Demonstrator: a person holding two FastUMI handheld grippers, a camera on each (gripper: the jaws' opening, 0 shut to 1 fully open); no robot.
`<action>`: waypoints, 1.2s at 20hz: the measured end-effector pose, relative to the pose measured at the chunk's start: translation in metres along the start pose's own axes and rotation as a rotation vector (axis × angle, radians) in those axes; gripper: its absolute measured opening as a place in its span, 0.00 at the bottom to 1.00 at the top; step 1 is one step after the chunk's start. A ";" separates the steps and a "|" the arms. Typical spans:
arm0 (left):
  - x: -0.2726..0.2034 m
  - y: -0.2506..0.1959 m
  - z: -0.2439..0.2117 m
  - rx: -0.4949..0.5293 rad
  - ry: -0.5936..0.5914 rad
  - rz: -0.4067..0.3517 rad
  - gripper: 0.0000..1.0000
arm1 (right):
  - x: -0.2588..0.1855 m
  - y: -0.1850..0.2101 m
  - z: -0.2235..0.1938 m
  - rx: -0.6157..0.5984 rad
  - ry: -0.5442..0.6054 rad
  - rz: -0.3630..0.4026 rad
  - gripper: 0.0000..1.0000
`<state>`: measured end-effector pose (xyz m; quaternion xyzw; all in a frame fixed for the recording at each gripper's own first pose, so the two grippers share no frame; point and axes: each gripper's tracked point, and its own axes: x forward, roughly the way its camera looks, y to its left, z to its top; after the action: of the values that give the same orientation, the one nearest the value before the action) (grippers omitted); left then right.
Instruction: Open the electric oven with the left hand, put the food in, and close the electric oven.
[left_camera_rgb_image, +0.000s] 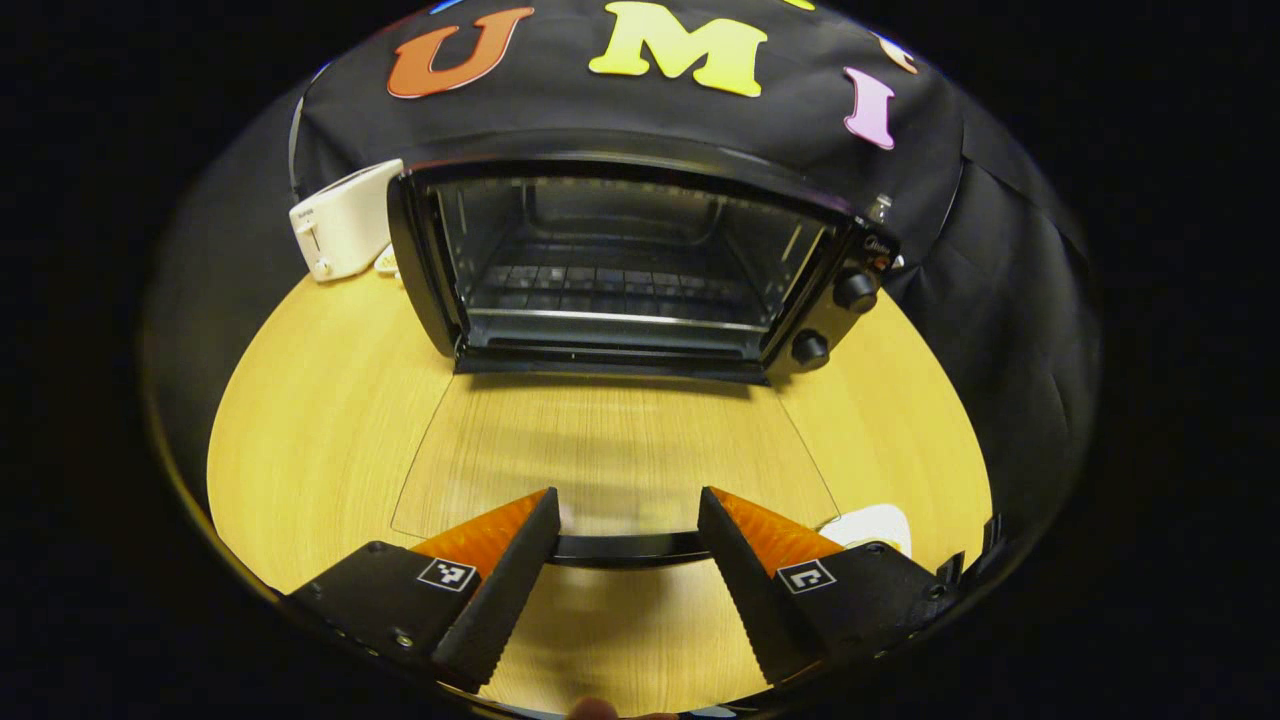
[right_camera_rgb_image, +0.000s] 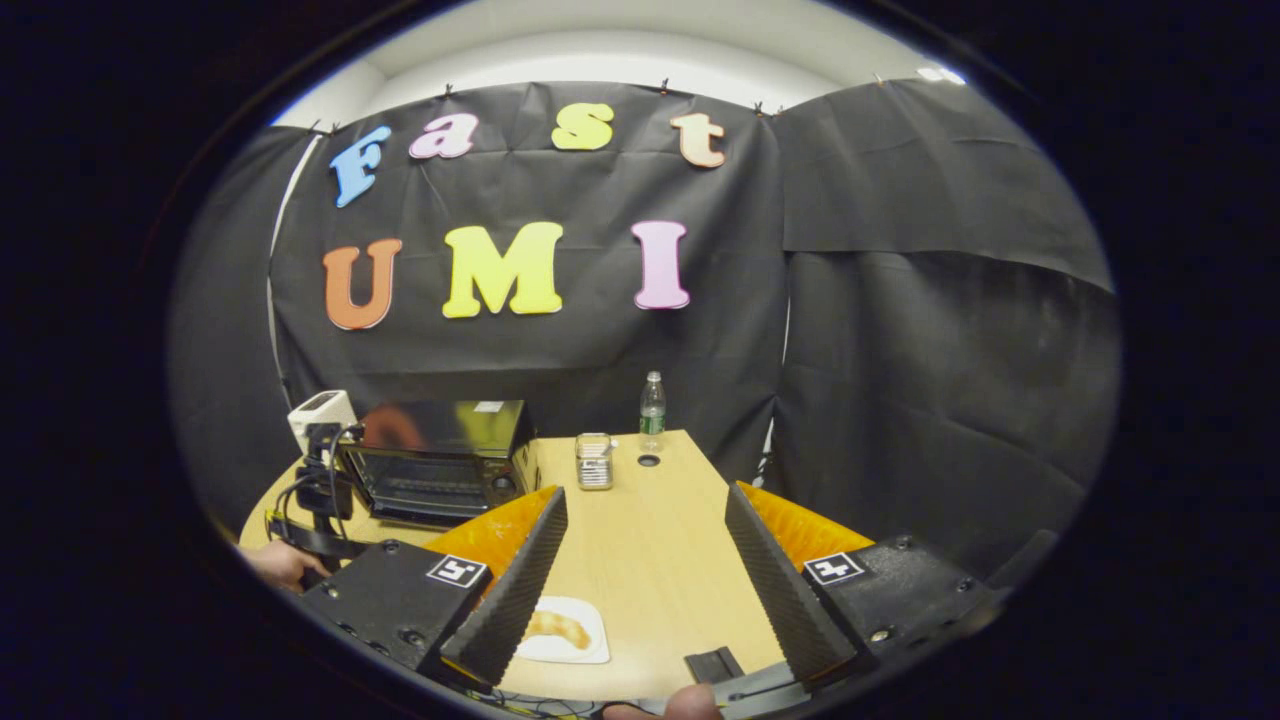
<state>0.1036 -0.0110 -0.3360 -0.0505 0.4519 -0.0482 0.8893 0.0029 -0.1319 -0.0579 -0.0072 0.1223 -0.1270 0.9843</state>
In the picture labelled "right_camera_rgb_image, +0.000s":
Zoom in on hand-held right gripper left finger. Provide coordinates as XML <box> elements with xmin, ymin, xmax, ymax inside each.
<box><xmin>300</xmin><ymin>487</ymin><xmax>569</xmax><ymax>693</ymax></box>

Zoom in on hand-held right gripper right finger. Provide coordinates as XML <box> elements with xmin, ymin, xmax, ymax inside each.
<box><xmin>725</xmin><ymin>482</ymin><xmax>1003</xmax><ymax>693</ymax></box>

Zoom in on golden bread roll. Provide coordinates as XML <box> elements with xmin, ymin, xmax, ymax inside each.
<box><xmin>525</xmin><ymin>610</ymin><xmax>593</xmax><ymax>651</ymax></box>

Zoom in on black electric oven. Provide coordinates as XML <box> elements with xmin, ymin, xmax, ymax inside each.
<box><xmin>340</xmin><ymin>400</ymin><xmax>537</xmax><ymax>529</ymax></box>

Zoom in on white toaster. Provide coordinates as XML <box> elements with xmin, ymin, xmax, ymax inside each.
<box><xmin>288</xmin><ymin>390</ymin><xmax>358</xmax><ymax>456</ymax></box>

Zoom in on white rectangular plate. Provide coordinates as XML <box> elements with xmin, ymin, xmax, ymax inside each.
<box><xmin>515</xmin><ymin>597</ymin><xmax>611</xmax><ymax>665</ymax></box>

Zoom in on small black ribbed block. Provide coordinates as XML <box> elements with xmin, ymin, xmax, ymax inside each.
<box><xmin>685</xmin><ymin>647</ymin><xmax>746</xmax><ymax>686</ymax></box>

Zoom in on clear plastic water bottle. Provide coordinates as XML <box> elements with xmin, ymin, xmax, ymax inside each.
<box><xmin>639</xmin><ymin>371</ymin><xmax>667</xmax><ymax>453</ymax></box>

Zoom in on tangle of black cables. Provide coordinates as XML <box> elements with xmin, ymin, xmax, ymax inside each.
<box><xmin>478</xmin><ymin>690</ymin><xmax>603</xmax><ymax>719</ymax></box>

